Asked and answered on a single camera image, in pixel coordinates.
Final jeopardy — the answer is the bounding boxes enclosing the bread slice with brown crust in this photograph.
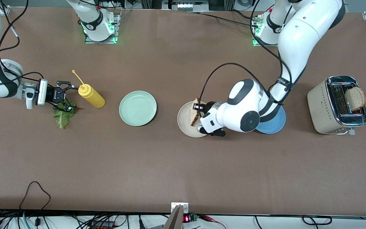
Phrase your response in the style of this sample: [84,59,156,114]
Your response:
[345,87,366,112]
[190,98,202,126]

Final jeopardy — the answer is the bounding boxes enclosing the green lettuce leaf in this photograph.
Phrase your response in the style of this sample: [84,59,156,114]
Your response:
[53,99,77,129]

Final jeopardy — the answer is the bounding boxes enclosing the yellow squeeze bottle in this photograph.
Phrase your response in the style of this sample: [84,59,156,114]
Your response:
[72,70,105,109]

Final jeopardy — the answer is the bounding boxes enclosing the beige plate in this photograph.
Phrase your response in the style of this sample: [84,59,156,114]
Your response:
[177,101,209,138]

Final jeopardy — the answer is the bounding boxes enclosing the pale green plate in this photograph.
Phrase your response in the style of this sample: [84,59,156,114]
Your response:
[119,91,157,127]

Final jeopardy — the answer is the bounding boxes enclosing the blue plate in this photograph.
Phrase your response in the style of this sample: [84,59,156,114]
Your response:
[255,106,286,134]

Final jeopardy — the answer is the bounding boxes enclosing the grey power strip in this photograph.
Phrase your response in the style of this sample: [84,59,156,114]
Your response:
[162,0,209,12]

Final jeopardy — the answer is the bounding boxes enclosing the aluminium bar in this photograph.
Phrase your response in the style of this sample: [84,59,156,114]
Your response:
[163,205,184,229]

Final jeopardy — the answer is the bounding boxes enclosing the beige chrome toaster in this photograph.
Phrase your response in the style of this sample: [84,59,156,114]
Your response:
[307,75,366,135]

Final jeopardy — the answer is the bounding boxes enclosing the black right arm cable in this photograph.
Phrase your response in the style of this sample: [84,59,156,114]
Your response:
[0,0,45,86]

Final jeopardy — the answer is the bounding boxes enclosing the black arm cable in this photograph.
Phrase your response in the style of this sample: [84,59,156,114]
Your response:
[0,0,45,86]
[200,0,298,105]

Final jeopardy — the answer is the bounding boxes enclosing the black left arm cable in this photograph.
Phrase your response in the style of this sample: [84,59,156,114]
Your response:
[200,0,298,105]

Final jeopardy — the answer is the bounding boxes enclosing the thin black looped cable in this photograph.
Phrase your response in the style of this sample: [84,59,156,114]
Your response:
[19,181,52,227]

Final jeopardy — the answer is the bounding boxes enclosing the black cable across table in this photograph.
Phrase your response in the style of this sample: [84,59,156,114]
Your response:
[186,11,260,29]

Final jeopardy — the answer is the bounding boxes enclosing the small metal bracket plate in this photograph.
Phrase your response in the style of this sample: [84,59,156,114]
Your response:
[171,202,189,214]

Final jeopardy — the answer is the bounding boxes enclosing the red clip lead wires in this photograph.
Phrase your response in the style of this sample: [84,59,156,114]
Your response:
[199,215,226,229]

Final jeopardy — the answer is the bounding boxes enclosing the black coiled cable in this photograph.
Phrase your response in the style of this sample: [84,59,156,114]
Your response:
[302,215,333,226]

